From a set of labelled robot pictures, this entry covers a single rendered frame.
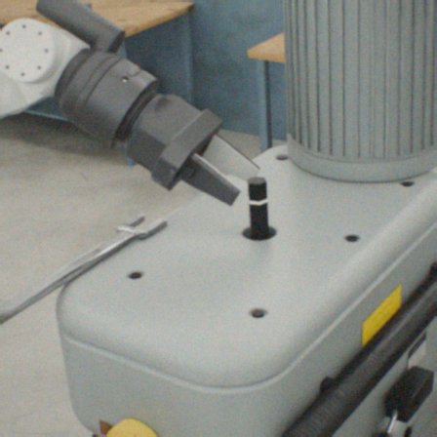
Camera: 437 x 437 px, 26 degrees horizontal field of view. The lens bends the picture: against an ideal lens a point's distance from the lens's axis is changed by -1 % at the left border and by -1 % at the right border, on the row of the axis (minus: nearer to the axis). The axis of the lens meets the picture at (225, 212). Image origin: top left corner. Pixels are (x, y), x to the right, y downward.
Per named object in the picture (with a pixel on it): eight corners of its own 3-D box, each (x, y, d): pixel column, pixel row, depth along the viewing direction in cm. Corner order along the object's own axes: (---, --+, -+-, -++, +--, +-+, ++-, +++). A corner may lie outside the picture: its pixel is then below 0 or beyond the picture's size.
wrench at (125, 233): (3, 332, 87) (2, 324, 87) (-25, 320, 89) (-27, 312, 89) (167, 225, 105) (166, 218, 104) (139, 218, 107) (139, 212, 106)
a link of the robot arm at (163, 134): (201, 167, 109) (114, 110, 110) (237, 100, 103) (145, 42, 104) (153, 216, 98) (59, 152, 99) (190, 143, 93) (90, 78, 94)
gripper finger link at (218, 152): (260, 166, 101) (212, 135, 102) (248, 188, 103) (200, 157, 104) (265, 160, 103) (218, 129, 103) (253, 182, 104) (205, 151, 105)
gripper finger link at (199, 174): (231, 208, 99) (181, 176, 100) (244, 185, 97) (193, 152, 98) (225, 215, 98) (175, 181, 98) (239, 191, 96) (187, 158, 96)
